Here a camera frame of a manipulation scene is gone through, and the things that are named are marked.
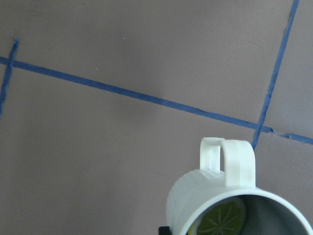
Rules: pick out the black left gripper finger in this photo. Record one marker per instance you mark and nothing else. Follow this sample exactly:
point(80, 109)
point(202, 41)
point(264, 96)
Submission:
point(164, 230)

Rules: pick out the yellow lemon slice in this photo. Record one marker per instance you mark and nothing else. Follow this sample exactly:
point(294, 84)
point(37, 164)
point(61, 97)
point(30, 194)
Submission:
point(226, 217)

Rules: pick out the white ribbed mug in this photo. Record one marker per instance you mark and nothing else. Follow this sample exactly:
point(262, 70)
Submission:
point(227, 171)

